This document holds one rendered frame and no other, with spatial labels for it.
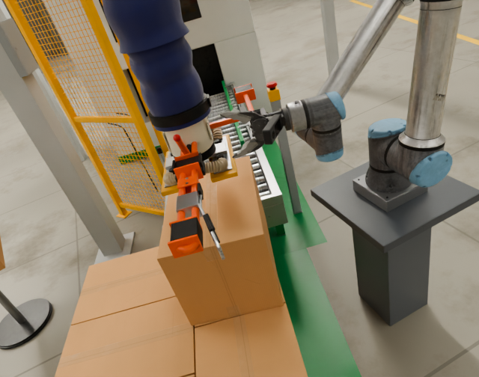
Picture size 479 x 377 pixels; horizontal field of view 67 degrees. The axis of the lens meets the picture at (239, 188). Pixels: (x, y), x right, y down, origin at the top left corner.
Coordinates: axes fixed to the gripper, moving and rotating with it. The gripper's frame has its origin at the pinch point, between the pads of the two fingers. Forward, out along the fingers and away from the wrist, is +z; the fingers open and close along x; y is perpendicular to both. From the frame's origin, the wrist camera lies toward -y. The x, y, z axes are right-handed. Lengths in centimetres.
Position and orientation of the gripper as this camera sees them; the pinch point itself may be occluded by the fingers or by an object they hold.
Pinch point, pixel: (225, 138)
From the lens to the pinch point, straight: 113.1
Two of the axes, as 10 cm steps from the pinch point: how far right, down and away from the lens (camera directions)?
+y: -0.9, -5.3, 8.4
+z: -9.7, 2.5, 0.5
